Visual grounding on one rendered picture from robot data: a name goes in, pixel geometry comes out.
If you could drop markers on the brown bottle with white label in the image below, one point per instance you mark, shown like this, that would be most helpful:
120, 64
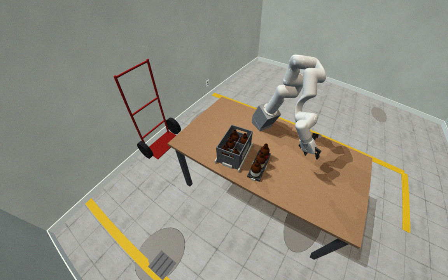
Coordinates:
255, 169

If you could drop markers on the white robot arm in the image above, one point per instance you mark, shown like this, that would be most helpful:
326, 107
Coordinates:
294, 82

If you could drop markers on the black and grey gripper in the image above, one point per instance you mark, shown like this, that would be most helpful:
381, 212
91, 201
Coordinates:
310, 147

